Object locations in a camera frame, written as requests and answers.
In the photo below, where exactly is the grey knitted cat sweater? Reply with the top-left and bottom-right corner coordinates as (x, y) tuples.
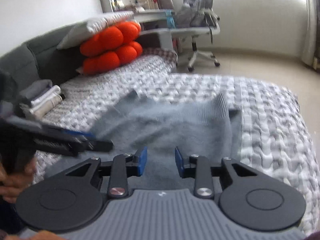
(44, 89), (243, 190)

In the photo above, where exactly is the stack of folded clothes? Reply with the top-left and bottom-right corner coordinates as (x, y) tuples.
(17, 79), (65, 120)

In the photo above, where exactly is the person's left hand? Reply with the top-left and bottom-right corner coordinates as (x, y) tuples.
(1, 157), (36, 204)

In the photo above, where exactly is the grey sofa headboard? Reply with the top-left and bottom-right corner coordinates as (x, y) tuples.
(0, 22), (176, 98)

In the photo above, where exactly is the grey white quilted bedspread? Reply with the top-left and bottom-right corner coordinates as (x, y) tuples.
(43, 51), (319, 235)

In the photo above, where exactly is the grey checkered blanket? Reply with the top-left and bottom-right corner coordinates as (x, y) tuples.
(143, 48), (178, 65)

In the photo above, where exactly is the orange pumpkin cushion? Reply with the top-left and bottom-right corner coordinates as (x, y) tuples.
(77, 21), (143, 75)

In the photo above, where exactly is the white pillow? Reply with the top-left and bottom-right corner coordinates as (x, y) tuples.
(57, 11), (134, 50)

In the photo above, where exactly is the white desk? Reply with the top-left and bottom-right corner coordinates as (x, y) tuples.
(133, 9), (175, 23)

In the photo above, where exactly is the grey backpack on chair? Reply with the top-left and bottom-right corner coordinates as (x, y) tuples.
(174, 0), (216, 28)

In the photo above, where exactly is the white office chair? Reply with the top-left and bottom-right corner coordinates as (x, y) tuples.
(171, 0), (220, 73)

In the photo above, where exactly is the right beige curtain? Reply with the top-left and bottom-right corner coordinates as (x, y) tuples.
(301, 0), (319, 71)

